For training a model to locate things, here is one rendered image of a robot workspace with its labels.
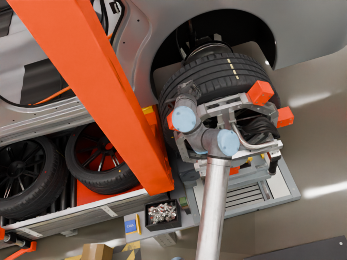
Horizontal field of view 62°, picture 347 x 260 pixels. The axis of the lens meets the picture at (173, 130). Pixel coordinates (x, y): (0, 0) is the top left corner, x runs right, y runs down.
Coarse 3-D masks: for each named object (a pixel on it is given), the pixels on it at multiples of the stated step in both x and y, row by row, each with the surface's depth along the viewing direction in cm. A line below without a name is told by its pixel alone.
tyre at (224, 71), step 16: (192, 64) 147; (208, 64) 143; (224, 64) 143; (240, 64) 144; (256, 64) 151; (176, 80) 149; (208, 80) 138; (224, 80) 136; (240, 80) 136; (256, 80) 140; (160, 96) 162; (176, 96) 146; (208, 96) 138; (272, 96) 148; (160, 112) 164
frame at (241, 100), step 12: (240, 96) 136; (204, 108) 137; (216, 108) 135; (228, 108) 135; (240, 108) 137; (252, 108) 139; (264, 108) 141; (276, 108) 147; (276, 120) 151; (180, 132) 149; (180, 144) 153; (192, 156) 168; (204, 156) 176
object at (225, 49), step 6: (198, 48) 178; (204, 48) 177; (210, 48) 177; (216, 48) 178; (222, 48) 179; (228, 48) 180; (192, 54) 181; (198, 54) 179; (204, 54) 180; (210, 54) 181; (186, 60) 184; (192, 60) 182
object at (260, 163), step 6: (252, 156) 224; (258, 156) 223; (258, 162) 221; (264, 162) 217; (258, 168) 216; (264, 168) 215; (252, 174) 216; (258, 174) 216; (264, 174) 215; (234, 180) 217; (240, 180) 216; (246, 180) 213; (252, 180) 214; (258, 180) 216; (228, 186) 215; (234, 186) 217
